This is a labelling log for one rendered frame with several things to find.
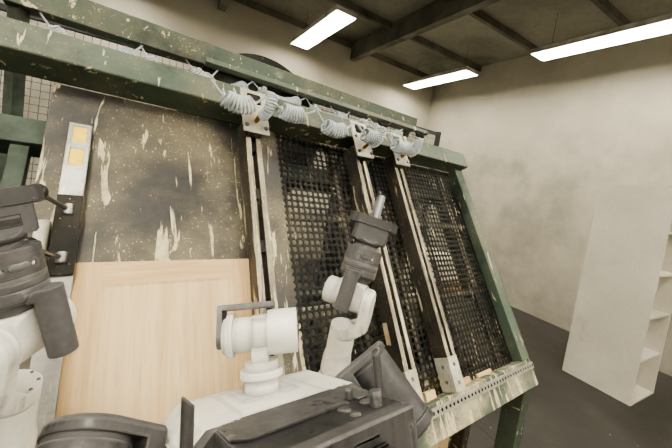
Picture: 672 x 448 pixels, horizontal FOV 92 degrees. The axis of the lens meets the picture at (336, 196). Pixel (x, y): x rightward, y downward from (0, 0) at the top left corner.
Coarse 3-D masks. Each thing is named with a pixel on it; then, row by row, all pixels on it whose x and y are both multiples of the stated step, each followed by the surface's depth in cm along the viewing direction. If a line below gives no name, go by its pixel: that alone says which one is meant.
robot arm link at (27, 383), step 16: (0, 336) 40; (0, 352) 39; (16, 352) 40; (0, 368) 39; (16, 368) 41; (0, 384) 39; (16, 384) 46; (32, 384) 46; (0, 400) 40; (16, 400) 42; (32, 400) 45; (0, 416) 42
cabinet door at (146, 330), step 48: (96, 288) 79; (144, 288) 85; (192, 288) 91; (240, 288) 99; (96, 336) 75; (144, 336) 81; (192, 336) 87; (96, 384) 72; (144, 384) 77; (192, 384) 82; (240, 384) 88
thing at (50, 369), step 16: (80, 144) 88; (64, 160) 84; (64, 176) 82; (80, 176) 84; (64, 192) 81; (80, 192) 83; (32, 368) 66; (48, 368) 67; (48, 384) 66; (48, 400) 65; (48, 416) 64
